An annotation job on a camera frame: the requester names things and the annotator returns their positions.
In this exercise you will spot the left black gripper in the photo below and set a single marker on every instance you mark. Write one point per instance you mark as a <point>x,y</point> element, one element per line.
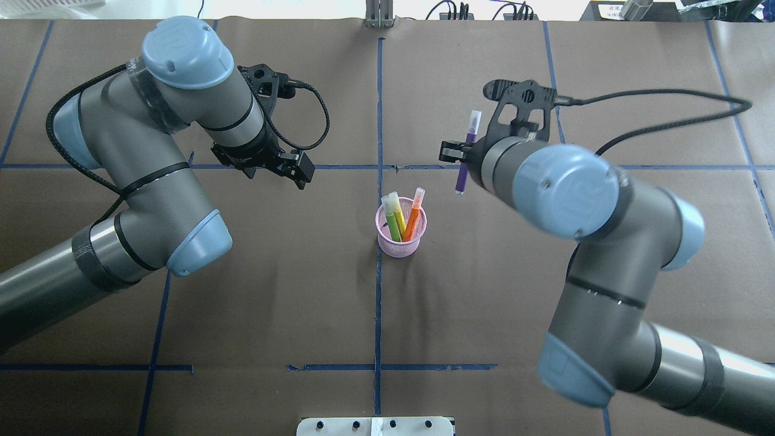
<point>251,154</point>

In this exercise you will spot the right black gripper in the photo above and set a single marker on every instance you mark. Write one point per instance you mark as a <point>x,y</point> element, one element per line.
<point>451,151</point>

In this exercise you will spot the yellow highlighter pen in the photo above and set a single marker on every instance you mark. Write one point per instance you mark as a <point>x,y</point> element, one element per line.
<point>397,212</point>

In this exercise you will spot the green highlighter pen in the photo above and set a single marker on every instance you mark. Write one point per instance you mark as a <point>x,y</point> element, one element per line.
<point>390,218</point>

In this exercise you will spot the orange highlighter pen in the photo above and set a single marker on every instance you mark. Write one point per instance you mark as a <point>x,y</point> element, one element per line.
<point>414,215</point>

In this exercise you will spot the pink mesh pen holder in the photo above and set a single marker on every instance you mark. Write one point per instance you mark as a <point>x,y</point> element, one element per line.
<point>385,227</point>

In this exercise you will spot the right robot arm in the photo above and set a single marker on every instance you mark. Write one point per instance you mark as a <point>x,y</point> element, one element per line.
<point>627,232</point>

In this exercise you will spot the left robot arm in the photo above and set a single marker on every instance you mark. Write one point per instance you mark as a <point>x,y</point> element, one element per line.
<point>117,129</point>

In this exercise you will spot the metal cylinder weight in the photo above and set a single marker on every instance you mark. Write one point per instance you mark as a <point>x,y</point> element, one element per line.
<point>635,10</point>

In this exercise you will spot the white pillar with base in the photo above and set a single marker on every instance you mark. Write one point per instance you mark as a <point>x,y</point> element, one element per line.
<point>412,425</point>

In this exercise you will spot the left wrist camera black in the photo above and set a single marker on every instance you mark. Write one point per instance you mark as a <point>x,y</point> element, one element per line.
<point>268,86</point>

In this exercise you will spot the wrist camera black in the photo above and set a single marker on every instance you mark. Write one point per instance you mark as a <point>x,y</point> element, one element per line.
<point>533,105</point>
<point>268,86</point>

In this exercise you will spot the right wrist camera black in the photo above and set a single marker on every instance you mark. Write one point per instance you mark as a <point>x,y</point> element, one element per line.
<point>533,105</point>

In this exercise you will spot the right camera cable black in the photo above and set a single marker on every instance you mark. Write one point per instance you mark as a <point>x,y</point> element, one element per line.
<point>604,122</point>

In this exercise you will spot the aluminium profile post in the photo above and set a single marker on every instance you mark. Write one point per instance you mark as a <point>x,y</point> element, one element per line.
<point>379,14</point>

